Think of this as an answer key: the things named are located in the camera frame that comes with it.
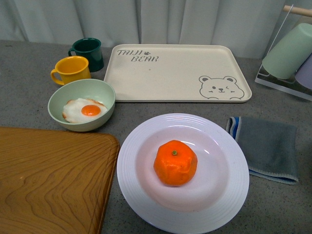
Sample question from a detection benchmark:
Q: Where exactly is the orange mandarin fruit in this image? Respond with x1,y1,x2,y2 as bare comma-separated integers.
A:
154,140,198,187

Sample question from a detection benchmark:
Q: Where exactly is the white round plate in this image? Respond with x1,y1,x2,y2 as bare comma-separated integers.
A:
117,114,249,234

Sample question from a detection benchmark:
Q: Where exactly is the beige bear serving tray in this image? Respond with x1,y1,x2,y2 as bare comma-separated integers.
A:
104,44,252,103

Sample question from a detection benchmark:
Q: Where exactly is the light green bowl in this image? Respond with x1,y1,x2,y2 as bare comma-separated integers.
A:
48,79,116,132

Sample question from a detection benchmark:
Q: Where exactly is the fake fried egg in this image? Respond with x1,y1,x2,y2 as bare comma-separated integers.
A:
62,98,108,123

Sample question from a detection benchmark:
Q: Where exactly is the dark green enamel mug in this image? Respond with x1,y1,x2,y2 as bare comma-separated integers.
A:
68,38,104,72

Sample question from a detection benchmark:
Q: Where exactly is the yellow enamel mug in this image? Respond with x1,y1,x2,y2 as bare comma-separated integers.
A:
50,56,91,85

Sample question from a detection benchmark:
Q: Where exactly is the grey blue-edged cloth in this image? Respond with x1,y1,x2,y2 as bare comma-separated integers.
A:
226,117,299,185

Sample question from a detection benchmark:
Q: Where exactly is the wooden cutting board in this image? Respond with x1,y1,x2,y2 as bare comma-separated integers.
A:
0,127,119,234

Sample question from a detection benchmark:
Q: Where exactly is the white curtain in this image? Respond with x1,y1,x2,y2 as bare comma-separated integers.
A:
0,0,312,59

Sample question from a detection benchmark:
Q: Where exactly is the light green plastic cup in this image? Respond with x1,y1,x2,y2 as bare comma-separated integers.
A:
262,23,312,79

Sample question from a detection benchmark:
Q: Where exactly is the lavender plastic cup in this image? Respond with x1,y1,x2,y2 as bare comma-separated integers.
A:
295,54,312,89

